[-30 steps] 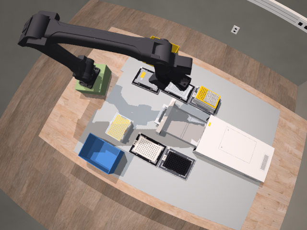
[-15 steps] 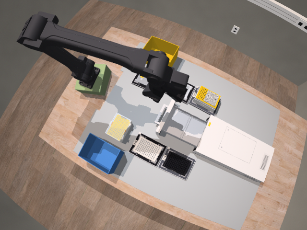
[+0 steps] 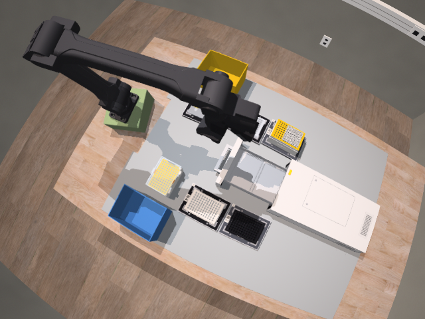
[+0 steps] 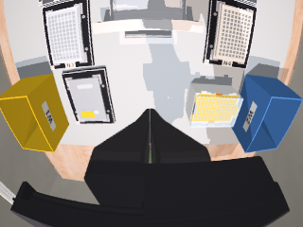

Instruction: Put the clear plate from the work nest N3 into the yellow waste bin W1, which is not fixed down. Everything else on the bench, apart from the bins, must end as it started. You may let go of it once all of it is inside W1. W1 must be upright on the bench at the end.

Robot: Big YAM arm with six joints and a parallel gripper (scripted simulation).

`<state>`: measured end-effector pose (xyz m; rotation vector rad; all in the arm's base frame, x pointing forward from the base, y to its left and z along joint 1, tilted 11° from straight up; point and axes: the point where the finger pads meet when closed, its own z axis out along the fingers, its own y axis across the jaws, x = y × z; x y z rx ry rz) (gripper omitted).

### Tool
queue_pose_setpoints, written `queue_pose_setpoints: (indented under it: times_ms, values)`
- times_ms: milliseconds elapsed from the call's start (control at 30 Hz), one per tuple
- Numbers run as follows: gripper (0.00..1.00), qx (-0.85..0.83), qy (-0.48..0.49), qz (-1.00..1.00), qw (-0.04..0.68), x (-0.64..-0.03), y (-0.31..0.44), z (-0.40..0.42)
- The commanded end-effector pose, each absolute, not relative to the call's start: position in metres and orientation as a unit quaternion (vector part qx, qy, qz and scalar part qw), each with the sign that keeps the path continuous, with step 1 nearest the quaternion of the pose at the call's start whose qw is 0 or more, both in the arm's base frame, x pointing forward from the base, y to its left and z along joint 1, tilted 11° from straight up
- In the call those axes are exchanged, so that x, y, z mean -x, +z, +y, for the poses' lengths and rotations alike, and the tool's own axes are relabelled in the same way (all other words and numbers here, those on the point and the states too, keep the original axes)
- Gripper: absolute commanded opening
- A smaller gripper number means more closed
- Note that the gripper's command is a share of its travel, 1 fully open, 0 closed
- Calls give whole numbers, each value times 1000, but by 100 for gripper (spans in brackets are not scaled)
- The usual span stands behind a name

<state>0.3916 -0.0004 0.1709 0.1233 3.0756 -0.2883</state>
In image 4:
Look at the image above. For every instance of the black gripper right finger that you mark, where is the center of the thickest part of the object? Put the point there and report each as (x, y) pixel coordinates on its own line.
(170, 145)

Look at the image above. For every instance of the blue open-top bin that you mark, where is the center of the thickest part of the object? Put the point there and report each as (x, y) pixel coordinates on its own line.
(253, 125)

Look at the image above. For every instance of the light grey bench mat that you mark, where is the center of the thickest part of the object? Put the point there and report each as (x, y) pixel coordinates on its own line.
(150, 76)

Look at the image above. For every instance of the yellow open-top bin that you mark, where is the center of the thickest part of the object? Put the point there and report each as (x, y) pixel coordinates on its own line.
(39, 102)

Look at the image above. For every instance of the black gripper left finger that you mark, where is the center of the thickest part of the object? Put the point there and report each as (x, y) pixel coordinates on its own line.
(128, 144)

